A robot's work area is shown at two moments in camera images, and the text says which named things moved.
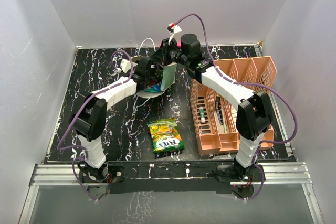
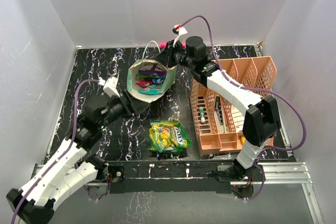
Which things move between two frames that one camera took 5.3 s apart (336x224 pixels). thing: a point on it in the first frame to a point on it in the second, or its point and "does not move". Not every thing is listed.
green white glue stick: (201, 112) does not move
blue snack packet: (157, 87) to (158, 80)
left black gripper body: (150, 77) to (119, 107)
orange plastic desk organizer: (215, 113) does not move
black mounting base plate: (172, 177) does not move
